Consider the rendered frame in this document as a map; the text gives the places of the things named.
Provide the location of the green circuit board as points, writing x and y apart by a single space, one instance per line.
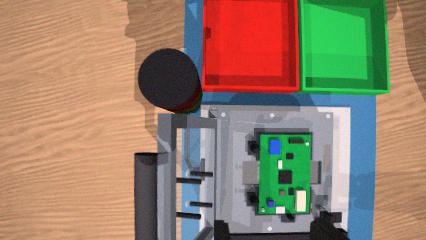
284 174

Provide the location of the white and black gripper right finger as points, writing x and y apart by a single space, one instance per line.
321 229

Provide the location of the red bin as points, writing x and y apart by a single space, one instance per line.
249 45

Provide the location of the green open bin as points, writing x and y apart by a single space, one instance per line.
345 45

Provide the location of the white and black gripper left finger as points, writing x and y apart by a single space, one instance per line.
221 230

